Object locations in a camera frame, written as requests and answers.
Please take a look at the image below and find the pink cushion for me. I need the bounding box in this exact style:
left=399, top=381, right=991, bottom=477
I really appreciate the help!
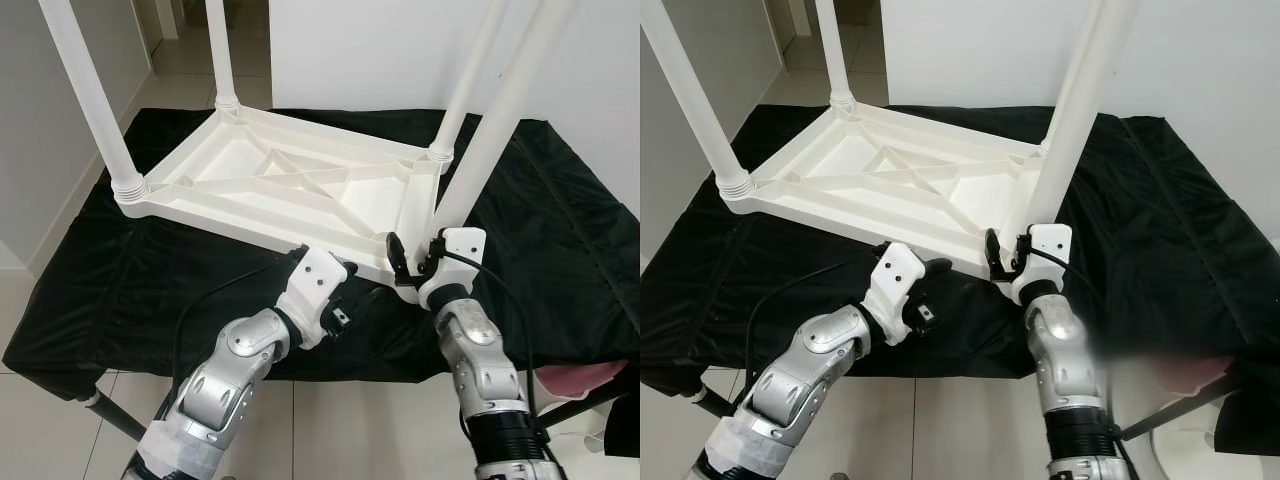
left=540, top=362, right=626, bottom=396
left=1150, top=355, right=1236, bottom=393

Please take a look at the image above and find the white round plastic base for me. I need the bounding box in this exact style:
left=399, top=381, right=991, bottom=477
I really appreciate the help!
left=1155, top=420, right=1221, bottom=480
left=555, top=420, right=621, bottom=480

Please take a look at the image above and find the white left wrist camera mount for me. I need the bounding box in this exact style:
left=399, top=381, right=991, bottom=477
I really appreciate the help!
left=275, top=247, right=351, bottom=349
left=862, top=242, right=929, bottom=346

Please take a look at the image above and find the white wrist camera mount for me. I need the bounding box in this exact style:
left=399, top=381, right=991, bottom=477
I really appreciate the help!
left=862, top=242, right=929, bottom=346
left=275, top=247, right=351, bottom=349
left=418, top=228, right=488, bottom=309
left=1010, top=224, right=1073, bottom=306

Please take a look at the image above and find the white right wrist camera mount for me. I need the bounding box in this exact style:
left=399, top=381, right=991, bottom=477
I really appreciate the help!
left=1010, top=224, right=1073, bottom=306
left=418, top=228, right=488, bottom=309

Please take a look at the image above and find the white door frame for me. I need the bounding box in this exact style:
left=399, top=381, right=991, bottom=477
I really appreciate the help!
left=770, top=0, right=813, bottom=41
left=135, top=0, right=186, bottom=43

